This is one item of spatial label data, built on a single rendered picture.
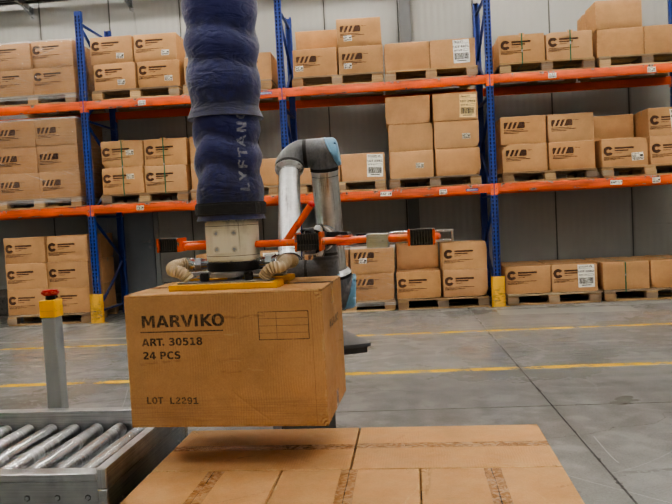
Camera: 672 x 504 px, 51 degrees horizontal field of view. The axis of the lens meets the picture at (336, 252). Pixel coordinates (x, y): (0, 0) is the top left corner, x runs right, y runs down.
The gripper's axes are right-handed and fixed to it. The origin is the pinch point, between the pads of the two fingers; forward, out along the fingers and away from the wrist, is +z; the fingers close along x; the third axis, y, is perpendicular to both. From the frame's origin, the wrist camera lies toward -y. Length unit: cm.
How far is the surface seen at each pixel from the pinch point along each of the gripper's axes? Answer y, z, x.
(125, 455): 58, 23, -60
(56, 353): 115, -46, -42
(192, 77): 35, 9, 52
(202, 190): 34.1, 7.9, 17.6
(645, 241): -370, -854, -53
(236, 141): 22.5, 7.8, 31.9
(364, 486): -14, 34, -66
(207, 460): 36, 12, -66
